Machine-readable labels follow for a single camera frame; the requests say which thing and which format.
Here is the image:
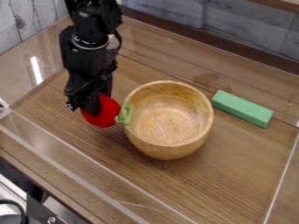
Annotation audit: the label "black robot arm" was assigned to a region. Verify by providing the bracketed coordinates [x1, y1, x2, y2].
[59, 0, 123, 116]

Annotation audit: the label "clear acrylic tray walls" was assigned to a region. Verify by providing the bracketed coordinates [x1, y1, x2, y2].
[0, 11, 299, 224]

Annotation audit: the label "wooden bowl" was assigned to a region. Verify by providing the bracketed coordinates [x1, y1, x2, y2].
[124, 80, 214, 160]

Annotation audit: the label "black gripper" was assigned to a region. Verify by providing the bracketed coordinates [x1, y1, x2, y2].
[60, 25, 119, 116]

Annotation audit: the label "green rectangular block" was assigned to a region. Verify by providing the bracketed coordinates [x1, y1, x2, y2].
[211, 90, 274, 128]

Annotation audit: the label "red plush strawberry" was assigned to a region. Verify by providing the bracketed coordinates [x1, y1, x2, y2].
[80, 94, 134, 128]

